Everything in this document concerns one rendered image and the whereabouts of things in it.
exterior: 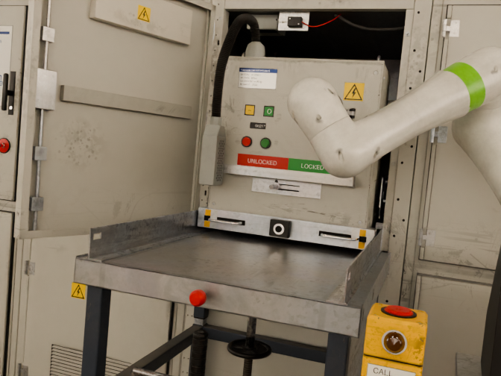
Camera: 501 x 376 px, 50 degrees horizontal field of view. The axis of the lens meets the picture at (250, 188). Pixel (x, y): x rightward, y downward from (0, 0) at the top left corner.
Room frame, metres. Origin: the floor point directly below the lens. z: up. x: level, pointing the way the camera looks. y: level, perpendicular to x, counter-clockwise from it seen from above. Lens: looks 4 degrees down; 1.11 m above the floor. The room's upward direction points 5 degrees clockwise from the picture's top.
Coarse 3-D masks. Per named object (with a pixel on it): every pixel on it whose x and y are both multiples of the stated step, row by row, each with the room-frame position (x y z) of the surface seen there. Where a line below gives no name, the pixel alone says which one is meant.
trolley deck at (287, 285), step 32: (128, 256) 1.22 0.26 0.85; (160, 256) 1.25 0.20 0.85; (192, 256) 1.29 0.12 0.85; (224, 256) 1.32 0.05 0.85; (256, 256) 1.36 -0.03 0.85; (288, 256) 1.40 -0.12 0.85; (320, 256) 1.44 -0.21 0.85; (352, 256) 1.49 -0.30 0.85; (384, 256) 1.54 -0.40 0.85; (128, 288) 1.11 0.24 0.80; (160, 288) 1.09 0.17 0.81; (192, 288) 1.06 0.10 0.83; (224, 288) 1.04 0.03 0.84; (256, 288) 1.03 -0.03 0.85; (288, 288) 1.06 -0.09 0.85; (320, 288) 1.08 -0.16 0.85; (288, 320) 1.00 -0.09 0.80; (320, 320) 0.98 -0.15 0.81; (352, 320) 0.96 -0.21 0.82
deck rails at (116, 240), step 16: (128, 224) 1.29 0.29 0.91; (144, 224) 1.36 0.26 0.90; (160, 224) 1.44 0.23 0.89; (176, 224) 1.53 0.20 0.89; (192, 224) 1.64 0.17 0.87; (96, 240) 1.17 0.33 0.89; (112, 240) 1.22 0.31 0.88; (128, 240) 1.29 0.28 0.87; (144, 240) 1.36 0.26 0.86; (160, 240) 1.44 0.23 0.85; (176, 240) 1.47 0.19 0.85; (96, 256) 1.17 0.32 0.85; (112, 256) 1.18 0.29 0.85; (368, 256) 1.30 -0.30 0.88; (352, 272) 1.03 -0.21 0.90; (336, 288) 1.08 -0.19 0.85; (352, 288) 1.05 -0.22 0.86
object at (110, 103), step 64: (64, 0) 1.42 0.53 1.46; (128, 0) 1.54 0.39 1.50; (192, 0) 1.72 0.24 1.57; (64, 64) 1.43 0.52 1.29; (128, 64) 1.59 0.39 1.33; (192, 64) 1.78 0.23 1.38; (64, 128) 1.44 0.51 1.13; (128, 128) 1.60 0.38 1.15; (192, 128) 1.80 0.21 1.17; (64, 192) 1.45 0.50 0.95; (128, 192) 1.61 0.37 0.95
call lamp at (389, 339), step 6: (390, 330) 0.72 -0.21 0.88; (396, 330) 0.71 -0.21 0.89; (384, 336) 0.72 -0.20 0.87; (390, 336) 0.71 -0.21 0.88; (396, 336) 0.71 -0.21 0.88; (402, 336) 0.71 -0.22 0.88; (384, 342) 0.71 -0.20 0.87; (390, 342) 0.71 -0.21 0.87; (396, 342) 0.70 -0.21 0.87; (402, 342) 0.70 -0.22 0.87; (384, 348) 0.72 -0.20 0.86; (390, 348) 0.71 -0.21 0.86; (396, 348) 0.70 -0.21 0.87; (402, 348) 0.71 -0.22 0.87
